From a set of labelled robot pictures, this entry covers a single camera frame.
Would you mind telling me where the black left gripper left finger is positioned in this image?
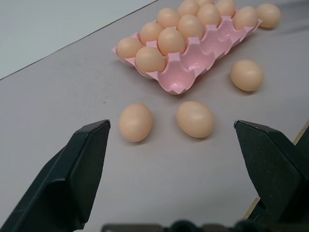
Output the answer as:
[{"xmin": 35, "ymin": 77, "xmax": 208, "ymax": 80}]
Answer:
[{"xmin": 0, "ymin": 119, "xmax": 111, "ymax": 232}]

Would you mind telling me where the pink egg tray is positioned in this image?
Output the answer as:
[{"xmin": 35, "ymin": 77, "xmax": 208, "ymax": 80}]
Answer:
[{"xmin": 111, "ymin": 9, "xmax": 263, "ymax": 95}]

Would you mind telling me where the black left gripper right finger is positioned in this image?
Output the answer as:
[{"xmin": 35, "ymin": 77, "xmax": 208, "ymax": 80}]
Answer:
[{"xmin": 233, "ymin": 119, "xmax": 309, "ymax": 218}]

